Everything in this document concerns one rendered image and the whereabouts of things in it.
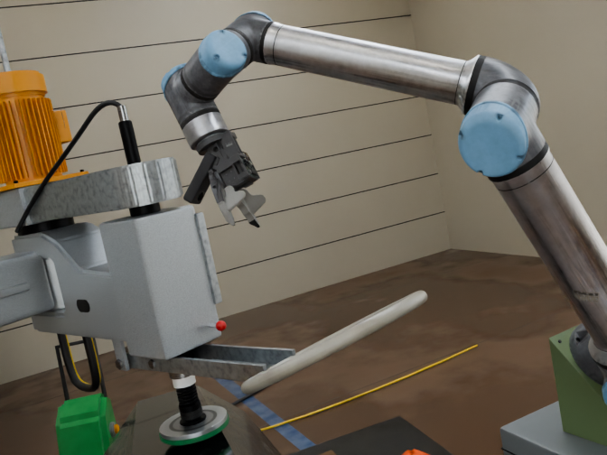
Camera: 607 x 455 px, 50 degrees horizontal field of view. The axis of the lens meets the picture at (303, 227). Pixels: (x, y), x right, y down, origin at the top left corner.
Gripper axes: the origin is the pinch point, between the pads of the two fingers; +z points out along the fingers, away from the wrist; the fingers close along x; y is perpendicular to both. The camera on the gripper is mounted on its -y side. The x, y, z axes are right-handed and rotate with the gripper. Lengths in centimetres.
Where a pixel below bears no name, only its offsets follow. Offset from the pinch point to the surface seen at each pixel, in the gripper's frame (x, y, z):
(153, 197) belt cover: 37, -32, -28
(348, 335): 0.7, 9.2, 29.3
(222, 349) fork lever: 52, -40, 18
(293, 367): -1.0, -3.7, 30.0
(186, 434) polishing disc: 50, -61, 35
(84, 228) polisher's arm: 72, -77, -43
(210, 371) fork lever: 39, -40, 22
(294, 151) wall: 581, -94, -167
